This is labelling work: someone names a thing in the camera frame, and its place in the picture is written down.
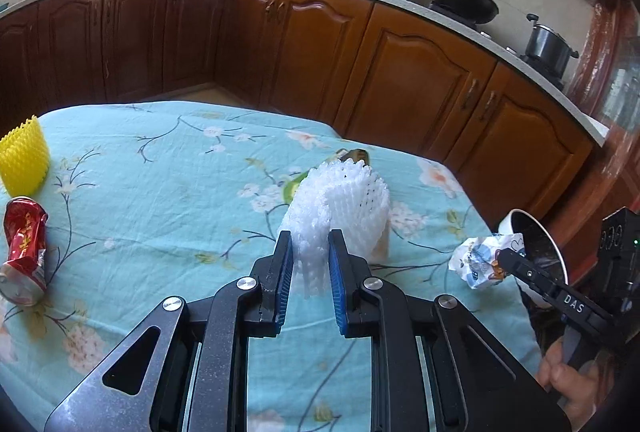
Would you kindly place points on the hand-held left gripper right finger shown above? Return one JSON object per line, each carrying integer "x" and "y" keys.
{"x": 336, "y": 282}

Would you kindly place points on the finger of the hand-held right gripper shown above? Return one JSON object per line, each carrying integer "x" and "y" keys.
{"x": 540, "y": 282}

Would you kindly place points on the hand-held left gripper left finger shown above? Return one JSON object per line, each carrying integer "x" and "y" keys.
{"x": 285, "y": 277}

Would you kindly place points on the white bin with black bag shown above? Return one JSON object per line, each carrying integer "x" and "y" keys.
{"x": 542, "y": 244}

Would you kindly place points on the colourful paper wrapper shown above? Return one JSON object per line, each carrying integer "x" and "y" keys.
{"x": 480, "y": 257}

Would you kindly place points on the white tubular foam fruit net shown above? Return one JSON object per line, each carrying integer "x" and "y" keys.
{"x": 340, "y": 202}

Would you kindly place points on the person's right hand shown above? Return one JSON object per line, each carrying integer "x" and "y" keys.
{"x": 575, "y": 382}

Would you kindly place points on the wooden glass door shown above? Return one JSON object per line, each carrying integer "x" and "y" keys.
{"x": 610, "y": 62}

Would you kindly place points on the gas stove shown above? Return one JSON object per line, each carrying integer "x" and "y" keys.
{"x": 545, "y": 69}

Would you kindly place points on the wooden lower cabinets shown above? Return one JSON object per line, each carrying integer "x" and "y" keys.
{"x": 300, "y": 47}

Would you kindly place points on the steel cooking pot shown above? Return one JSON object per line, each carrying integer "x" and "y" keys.
{"x": 547, "y": 47}

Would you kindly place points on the crushed red drink can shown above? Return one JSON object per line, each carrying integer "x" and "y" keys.
{"x": 22, "y": 247}

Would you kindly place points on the yellow foam fruit net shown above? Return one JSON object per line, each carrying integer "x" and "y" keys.
{"x": 25, "y": 157}

